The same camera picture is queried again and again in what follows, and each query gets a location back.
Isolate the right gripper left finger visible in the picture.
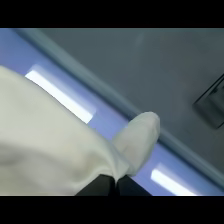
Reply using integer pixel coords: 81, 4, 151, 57
75, 174, 117, 197

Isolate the white garment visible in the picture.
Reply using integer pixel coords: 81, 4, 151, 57
0, 65, 161, 197

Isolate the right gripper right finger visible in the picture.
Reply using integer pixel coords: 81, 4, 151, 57
116, 174, 152, 197

